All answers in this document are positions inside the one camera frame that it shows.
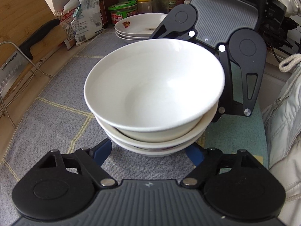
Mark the grey blue checked towel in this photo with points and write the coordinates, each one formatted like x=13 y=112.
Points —
x=59 y=119

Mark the bamboo cutting board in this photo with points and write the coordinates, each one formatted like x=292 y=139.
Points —
x=21 y=18

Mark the white fruit plate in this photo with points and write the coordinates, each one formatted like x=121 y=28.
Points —
x=129 y=40
x=126 y=36
x=141 y=25

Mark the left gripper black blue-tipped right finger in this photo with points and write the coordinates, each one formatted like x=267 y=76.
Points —
x=236 y=186

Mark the white clipped food bag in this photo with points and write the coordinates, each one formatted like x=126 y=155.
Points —
x=87 y=21

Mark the black handled kitchen knife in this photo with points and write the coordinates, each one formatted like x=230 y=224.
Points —
x=37 y=36

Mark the green lidded sauce tub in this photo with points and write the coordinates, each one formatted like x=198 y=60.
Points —
x=123 y=10

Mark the red clipped food bag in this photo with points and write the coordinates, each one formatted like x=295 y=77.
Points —
x=66 y=17

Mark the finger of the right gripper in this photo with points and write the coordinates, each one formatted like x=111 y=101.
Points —
x=178 y=24
x=246 y=49

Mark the yellow lidded spice jar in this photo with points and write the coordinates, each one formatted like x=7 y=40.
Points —
x=144 y=6

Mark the white bowl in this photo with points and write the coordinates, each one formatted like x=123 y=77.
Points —
x=154 y=149
x=154 y=85
x=164 y=136

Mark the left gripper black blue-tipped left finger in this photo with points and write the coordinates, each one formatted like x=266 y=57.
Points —
x=60 y=185

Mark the dark soy sauce bottle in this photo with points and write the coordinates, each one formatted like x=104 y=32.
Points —
x=103 y=14

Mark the steel wire board rack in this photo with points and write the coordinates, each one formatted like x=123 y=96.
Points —
x=10 y=71

